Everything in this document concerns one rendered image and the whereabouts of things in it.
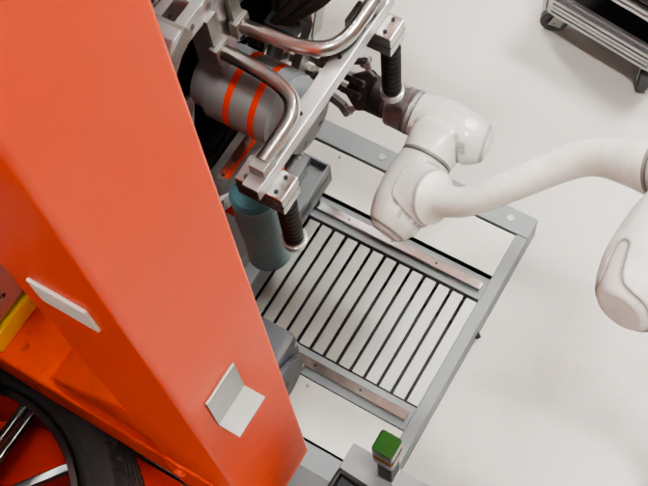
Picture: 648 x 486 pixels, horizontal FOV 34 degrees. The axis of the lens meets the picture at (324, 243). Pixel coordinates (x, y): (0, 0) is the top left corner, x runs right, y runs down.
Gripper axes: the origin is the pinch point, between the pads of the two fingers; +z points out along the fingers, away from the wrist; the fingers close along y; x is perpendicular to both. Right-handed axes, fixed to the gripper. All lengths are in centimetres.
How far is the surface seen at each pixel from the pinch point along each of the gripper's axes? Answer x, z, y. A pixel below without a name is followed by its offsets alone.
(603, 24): -85, -40, 17
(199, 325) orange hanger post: 102, -40, -2
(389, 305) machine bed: -33, -28, -55
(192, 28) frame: 52, -2, 12
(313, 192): -31.1, -0.8, -37.0
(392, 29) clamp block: 25.4, -24.0, 18.7
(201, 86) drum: 36.1, 1.5, -1.1
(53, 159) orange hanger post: 135, -40, 25
